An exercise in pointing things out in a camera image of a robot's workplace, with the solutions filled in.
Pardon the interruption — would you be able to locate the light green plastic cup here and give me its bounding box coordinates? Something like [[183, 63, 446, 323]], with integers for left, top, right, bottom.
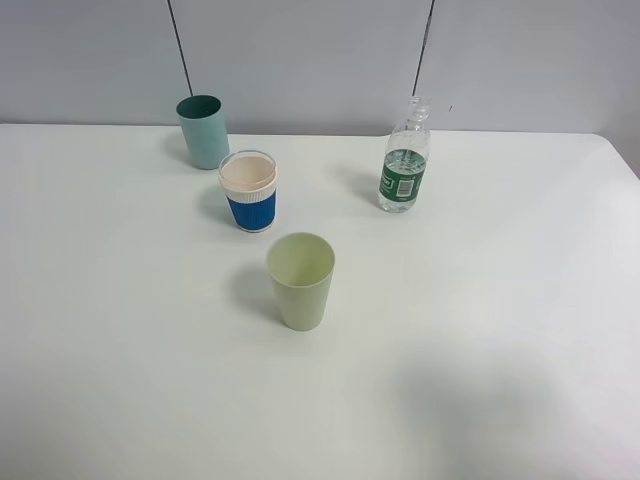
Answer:
[[266, 232, 336, 332]]

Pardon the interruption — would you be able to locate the clear bottle green label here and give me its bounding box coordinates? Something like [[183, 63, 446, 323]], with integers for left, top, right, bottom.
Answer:
[[378, 96, 431, 213]]

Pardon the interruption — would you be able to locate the blue sleeved white cup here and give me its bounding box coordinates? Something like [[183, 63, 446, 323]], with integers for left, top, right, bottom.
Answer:
[[218, 150, 277, 233]]

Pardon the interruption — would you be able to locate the teal plastic cup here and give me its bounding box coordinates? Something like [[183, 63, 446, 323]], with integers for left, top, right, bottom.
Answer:
[[176, 95, 230, 170]]

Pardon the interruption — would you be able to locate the right black wall cable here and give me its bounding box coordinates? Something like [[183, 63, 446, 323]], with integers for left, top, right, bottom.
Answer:
[[413, 0, 437, 99]]

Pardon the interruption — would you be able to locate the black wall cable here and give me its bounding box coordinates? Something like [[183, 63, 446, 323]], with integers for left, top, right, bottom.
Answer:
[[167, 0, 195, 98], [413, 0, 437, 99]]

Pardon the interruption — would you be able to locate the left black wall cable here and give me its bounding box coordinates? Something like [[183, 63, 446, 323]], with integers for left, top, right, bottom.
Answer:
[[167, 0, 195, 98]]

